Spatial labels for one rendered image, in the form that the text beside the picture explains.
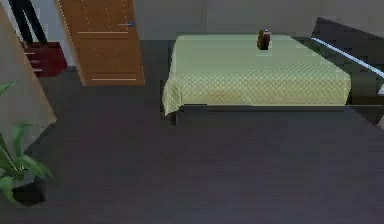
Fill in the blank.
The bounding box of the orange wooden room door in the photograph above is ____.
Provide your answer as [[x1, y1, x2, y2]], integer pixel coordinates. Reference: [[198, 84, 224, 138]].
[[55, 0, 146, 87]]

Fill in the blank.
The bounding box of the dark red chest of drawers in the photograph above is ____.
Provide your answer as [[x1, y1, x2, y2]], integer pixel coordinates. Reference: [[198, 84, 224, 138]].
[[21, 41, 69, 78]]

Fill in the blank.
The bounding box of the small brown round object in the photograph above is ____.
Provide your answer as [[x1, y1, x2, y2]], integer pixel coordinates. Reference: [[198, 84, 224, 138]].
[[256, 28, 272, 51]]

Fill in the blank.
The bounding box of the dark desk with pale edge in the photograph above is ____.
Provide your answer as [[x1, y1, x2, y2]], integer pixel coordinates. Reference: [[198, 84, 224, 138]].
[[311, 17, 384, 80]]

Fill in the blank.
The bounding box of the bed with pale green cover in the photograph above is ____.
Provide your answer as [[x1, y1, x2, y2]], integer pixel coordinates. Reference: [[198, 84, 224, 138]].
[[161, 33, 384, 126]]

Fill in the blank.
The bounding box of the green house plant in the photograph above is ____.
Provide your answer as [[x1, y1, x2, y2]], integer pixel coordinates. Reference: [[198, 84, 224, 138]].
[[0, 81, 54, 208]]

